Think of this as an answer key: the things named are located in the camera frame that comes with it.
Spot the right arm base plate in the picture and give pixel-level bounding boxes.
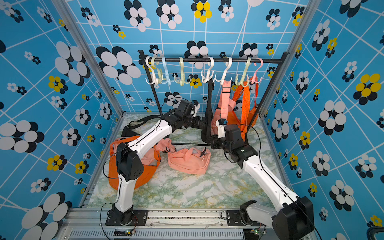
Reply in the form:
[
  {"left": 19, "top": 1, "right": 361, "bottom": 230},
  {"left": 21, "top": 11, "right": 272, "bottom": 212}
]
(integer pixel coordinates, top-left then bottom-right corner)
[{"left": 221, "top": 210, "right": 265, "bottom": 228}]

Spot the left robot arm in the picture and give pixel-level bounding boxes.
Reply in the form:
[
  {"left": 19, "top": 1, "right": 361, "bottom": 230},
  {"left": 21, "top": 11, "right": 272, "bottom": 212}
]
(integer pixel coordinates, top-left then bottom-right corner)
[{"left": 106, "top": 99, "right": 200, "bottom": 226}]

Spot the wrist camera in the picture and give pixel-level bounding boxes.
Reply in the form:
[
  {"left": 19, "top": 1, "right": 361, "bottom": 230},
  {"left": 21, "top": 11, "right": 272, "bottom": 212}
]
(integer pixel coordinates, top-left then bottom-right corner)
[
  {"left": 216, "top": 119, "right": 228, "bottom": 139},
  {"left": 192, "top": 100, "right": 201, "bottom": 118}
]

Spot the aluminium frame rail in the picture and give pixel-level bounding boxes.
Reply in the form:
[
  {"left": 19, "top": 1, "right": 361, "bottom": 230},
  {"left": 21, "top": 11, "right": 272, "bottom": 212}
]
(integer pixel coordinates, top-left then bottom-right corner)
[{"left": 56, "top": 207, "right": 319, "bottom": 240}]

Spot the black clothes rack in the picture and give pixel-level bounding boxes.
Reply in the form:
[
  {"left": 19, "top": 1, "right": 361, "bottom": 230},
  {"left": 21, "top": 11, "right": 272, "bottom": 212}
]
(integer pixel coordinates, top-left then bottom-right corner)
[{"left": 137, "top": 49, "right": 290, "bottom": 151}]

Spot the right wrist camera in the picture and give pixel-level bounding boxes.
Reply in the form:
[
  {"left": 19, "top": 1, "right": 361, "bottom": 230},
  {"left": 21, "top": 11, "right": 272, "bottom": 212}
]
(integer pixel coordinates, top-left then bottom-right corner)
[{"left": 216, "top": 119, "right": 228, "bottom": 139}]

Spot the black sling bag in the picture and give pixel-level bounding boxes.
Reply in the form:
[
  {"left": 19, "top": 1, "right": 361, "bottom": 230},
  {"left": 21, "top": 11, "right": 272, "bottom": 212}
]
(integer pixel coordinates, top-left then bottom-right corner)
[
  {"left": 201, "top": 79, "right": 214, "bottom": 145},
  {"left": 121, "top": 115, "right": 161, "bottom": 137}
]

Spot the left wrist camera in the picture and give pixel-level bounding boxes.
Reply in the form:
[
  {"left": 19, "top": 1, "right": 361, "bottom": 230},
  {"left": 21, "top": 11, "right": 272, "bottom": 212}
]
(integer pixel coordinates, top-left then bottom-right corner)
[{"left": 192, "top": 100, "right": 201, "bottom": 118}]

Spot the light blue hook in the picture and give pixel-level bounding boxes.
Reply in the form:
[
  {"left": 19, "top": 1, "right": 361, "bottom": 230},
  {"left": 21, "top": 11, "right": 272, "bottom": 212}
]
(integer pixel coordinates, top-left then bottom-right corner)
[{"left": 162, "top": 57, "right": 171, "bottom": 85}]

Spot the pink hook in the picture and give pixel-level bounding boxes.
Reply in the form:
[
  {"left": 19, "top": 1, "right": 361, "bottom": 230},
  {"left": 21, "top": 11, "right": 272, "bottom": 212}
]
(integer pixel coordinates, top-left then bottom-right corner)
[{"left": 249, "top": 58, "right": 264, "bottom": 84}]

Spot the pink sling bag long strap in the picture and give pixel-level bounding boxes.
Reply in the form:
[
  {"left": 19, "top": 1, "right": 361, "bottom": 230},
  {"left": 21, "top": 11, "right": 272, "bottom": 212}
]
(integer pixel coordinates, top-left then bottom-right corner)
[{"left": 166, "top": 146, "right": 212, "bottom": 175}]

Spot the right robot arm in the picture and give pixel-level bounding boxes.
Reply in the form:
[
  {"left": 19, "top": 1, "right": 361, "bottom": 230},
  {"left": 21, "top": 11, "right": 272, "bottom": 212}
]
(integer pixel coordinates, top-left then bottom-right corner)
[{"left": 212, "top": 125, "right": 316, "bottom": 240}]

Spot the white hook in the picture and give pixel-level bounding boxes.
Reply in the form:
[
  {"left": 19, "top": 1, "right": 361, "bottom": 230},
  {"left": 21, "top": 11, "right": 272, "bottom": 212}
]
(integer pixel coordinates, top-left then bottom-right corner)
[
  {"left": 145, "top": 56, "right": 159, "bottom": 85},
  {"left": 214, "top": 57, "right": 233, "bottom": 85},
  {"left": 201, "top": 57, "right": 215, "bottom": 84}
]

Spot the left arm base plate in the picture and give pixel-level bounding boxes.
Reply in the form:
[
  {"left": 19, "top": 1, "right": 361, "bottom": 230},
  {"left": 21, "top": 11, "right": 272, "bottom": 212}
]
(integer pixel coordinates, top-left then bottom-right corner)
[{"left": 105, "top": 210, "right": 149, "bottom": 226}]

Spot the orange sling bag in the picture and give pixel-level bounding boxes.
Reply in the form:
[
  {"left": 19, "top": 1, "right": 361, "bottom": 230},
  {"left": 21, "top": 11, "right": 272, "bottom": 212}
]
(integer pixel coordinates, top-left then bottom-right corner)
[
  {"left": 242, "top": 83, "right": 259, "bottom": 127},
  {"left": 108, "top": 137, "right": 162, "bottom": 190},
  {"left": 228, "top": 85, "right": 251, "bottom": 141}
]

